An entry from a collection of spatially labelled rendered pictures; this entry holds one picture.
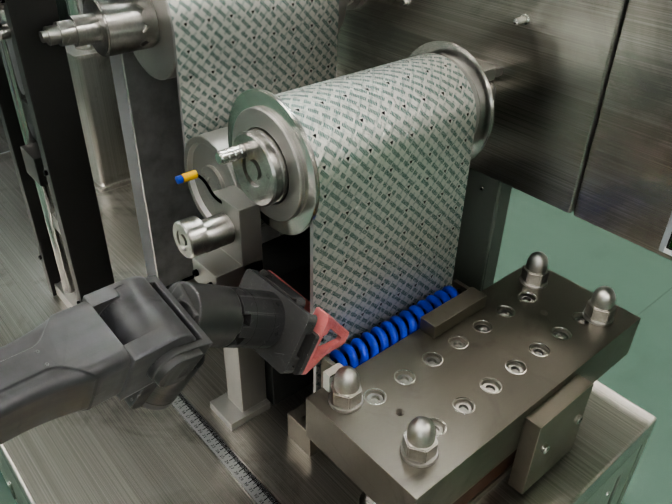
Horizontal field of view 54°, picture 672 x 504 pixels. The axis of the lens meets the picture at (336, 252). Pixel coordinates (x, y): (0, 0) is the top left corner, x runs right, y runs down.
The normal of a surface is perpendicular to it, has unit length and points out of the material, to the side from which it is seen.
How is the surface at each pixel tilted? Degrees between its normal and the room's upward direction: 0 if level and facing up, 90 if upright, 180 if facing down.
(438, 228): 90
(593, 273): 0
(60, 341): 24
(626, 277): 0
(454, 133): 90
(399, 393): 0
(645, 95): 90
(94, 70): 90
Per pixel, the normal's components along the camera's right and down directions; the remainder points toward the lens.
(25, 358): 0.40, -0.66
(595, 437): 0.02, -0.83
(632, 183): -0.76, 0.36
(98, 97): 0.66, 0.44
